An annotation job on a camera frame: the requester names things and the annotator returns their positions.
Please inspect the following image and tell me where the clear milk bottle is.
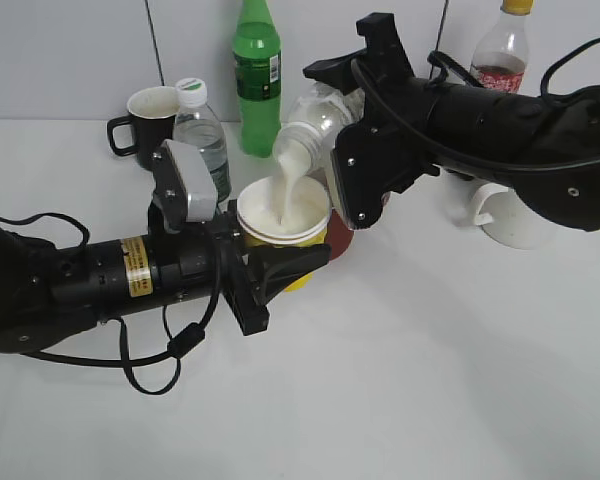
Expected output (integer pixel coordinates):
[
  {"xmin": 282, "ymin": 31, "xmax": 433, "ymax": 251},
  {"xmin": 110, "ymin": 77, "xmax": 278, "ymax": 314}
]
[{"xmin": 273, "ymin": 82, "xmax": 365, "ymax": 172}]

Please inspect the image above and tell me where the green soda bottle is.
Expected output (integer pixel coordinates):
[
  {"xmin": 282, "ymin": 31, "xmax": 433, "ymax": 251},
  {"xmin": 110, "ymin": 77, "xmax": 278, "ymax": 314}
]
[{"xmin": 232, "ymin": 0, "xmax": 282, "ymax": 158}]

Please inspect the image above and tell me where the clear water bottle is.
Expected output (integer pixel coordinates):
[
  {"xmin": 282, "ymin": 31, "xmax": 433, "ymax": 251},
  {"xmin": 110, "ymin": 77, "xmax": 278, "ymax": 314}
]
[{"xmin": 172, "ymin": 78, "xmax": 231, "ymax": 203}]

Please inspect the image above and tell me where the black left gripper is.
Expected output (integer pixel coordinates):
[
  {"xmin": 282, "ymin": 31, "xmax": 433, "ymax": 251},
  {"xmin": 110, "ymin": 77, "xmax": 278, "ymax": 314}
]
[{"xmin": 209, "ymin": 199, "xmax": 331, "ymax": 336}]

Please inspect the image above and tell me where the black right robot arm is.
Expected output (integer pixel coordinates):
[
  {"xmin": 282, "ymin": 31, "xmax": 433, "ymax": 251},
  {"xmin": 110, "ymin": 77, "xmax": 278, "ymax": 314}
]
[{"xmin": 303, "ymin": 12, "xmax": 600, "ymax": 232}]

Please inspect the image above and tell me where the yellow paper cup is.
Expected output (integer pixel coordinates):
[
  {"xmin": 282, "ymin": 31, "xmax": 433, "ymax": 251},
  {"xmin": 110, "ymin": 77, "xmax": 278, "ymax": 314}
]
[{"xmin": 236, "ymin": 175, "xmax": 331, "ymax": 293}]

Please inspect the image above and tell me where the white ceramic mug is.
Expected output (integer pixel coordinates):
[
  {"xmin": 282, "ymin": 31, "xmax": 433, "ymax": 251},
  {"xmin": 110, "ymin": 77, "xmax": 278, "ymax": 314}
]
[{"xmin": 445, "ymin": 169, "xmax": 559, "ymax": 250}]

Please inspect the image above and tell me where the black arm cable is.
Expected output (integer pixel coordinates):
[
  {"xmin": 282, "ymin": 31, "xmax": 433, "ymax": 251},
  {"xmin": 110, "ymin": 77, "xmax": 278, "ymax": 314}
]
[
  {"xmin": 0, "ymin": 197, "xmax": 222, "ymax": 395},
  {"xmin": 350, "ymin": 34, "xmax": 600, "ymax": 174}
]

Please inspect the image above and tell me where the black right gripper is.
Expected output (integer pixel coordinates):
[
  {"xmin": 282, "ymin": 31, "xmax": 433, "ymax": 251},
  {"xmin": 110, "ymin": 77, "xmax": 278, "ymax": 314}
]
[{"xmin": 302, "ymin": 12, "xmax": 439, "ymax": 230}]

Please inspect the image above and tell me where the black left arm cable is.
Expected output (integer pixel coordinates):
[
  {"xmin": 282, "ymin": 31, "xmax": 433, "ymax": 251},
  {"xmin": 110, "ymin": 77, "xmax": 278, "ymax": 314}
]
[{"xmin": 0, "ymin": 197, "xmax": 222, "ymax": 395}]

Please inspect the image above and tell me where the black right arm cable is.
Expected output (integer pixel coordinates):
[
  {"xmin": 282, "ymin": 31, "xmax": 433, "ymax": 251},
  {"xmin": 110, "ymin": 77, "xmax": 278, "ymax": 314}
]
[{"xmin": 350, "ymin": 34, "xmax": 600, "ymax": 174}]

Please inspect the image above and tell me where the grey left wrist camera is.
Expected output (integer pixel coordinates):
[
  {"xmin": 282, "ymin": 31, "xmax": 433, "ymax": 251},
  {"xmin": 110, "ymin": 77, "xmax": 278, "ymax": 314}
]
[{"xmin": 152, "ymin": 139, "xmax": 218, "ymax": 233}]

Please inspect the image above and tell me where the black mug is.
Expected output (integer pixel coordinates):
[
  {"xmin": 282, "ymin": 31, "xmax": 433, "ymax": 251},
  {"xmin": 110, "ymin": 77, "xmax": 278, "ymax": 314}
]
[{"xmin": 106, "ymin": 86, "xmax": 180, "ymax": 171}]

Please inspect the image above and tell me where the red ceramic mug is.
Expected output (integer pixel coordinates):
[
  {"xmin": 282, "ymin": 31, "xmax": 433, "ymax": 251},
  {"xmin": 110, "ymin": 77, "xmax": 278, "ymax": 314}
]
[{"xmin": 325, "ymin": 198, "xmax": 356, "ymax": 261}]

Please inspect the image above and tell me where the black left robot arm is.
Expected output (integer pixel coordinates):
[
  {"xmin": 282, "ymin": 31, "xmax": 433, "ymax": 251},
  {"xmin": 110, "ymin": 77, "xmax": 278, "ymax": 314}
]
[{"xmin": 0, "ymin": 205, "xmax": 331, "ymax": 354}]

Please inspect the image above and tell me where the cola bottle yellow cap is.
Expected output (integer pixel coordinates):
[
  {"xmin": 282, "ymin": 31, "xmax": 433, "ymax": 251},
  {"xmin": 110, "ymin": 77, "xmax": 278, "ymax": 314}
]
[{"xmin": 470, "ymin": 0, "xmax": 533, "ymax": 93}]

